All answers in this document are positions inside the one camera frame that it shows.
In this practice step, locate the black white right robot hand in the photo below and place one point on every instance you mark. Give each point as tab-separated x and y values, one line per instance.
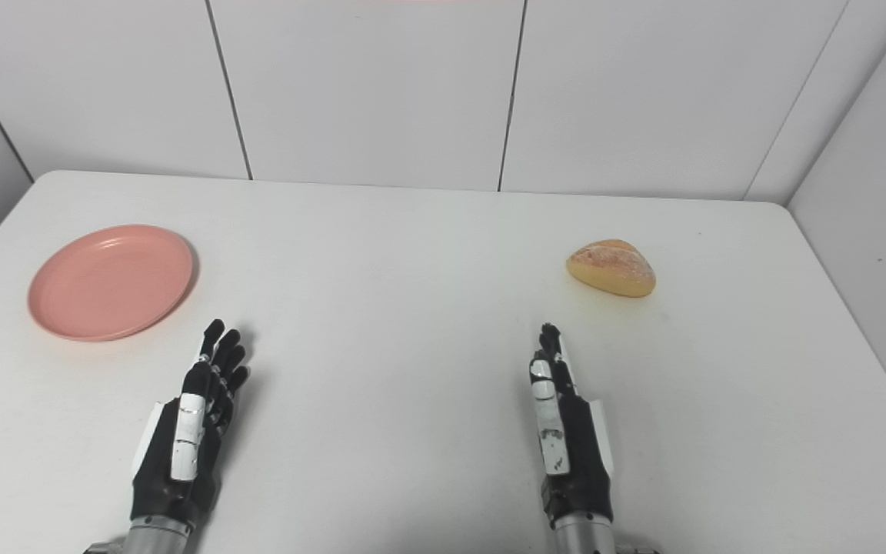
570	446

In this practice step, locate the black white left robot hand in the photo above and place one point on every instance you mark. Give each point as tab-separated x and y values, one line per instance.
185	431

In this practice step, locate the pink round plate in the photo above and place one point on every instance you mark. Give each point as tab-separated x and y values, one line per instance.
108	283

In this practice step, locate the golden bread roll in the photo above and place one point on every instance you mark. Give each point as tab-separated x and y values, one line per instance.
612	268

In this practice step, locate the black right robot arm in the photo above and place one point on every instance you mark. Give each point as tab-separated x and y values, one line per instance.
585	538

